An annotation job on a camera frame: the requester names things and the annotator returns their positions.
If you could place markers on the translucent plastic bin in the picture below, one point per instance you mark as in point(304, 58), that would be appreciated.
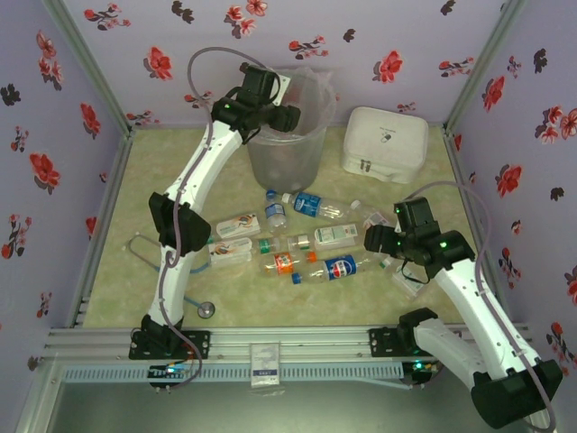
point(288, 162)

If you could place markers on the white label card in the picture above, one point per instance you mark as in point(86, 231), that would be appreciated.
point(266, 361)

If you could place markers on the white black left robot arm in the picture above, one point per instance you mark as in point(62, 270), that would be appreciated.
point(198, 167)

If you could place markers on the clear Pepsi bottle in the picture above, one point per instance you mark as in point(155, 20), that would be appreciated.
point(340, 267)

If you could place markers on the right controller board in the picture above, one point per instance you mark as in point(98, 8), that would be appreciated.
point(421, 372)

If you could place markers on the clear bottle orange label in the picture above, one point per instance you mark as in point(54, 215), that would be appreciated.
point(283, 264)

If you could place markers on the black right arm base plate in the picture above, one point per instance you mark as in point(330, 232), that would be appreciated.
point(381, 343)

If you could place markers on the clear bottle dark blue label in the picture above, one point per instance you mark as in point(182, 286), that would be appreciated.
point(308, 203)

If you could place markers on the controller board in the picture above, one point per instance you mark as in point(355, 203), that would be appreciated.
point(169, 372)
point(421, 372)

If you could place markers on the flat clear bottle green-white label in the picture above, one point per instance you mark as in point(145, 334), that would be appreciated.
point(336, 236)

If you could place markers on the left controller board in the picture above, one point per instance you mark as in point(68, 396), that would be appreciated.
point(169, 372)

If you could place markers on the white zippered case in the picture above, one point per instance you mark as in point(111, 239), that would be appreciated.
point(383, 140)

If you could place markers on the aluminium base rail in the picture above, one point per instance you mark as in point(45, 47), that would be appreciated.
point(315, 343)

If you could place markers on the clear bottle white cap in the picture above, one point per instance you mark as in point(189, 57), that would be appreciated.
point(367, 216)

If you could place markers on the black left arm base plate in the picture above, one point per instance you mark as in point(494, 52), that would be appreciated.
point(200, 343)

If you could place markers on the aluminium side rail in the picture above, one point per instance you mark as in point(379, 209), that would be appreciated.
point(478, 225)
point(101, 225)

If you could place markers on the small clear labelled bottle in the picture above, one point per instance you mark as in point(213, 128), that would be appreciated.
point(301, 243)

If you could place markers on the small white green item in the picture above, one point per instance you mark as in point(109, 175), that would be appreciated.
point(385, 263)

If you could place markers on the stethoscope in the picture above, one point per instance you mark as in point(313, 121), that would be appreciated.
point(207, 310)

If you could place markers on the small green cap bottle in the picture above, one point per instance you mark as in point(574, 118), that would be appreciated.
point(267, 245)

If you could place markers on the small blue cap bottle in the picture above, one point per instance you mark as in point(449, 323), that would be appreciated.
point(275, 216)

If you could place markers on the aluminium frame post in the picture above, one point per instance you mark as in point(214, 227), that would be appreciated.
point(487, 63)
point(85, 67)

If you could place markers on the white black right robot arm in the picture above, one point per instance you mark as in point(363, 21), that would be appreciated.
point(469, 297)

